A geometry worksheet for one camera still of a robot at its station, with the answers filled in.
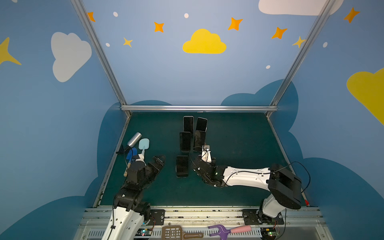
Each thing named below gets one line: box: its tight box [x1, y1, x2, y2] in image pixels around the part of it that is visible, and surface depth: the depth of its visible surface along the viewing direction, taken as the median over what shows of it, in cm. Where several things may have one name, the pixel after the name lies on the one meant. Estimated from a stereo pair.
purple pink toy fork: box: [208, 224, 252, 240], surface depth 72 cm
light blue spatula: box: [138, 138, 150, 157], surface depth 103 cm
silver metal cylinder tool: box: [116, 132, 142, 154], surface depth 103 cm
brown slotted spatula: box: [161, 225, 204, 240], surface depth 72 cm
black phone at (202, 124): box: [196, 117, 208, 133], surface depth 103 cm
